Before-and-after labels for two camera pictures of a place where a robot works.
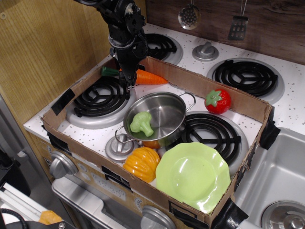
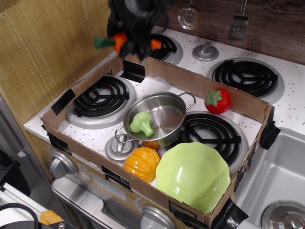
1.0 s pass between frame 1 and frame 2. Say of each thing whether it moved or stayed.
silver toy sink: stayed
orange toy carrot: moved
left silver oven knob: stayed
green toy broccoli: stayed
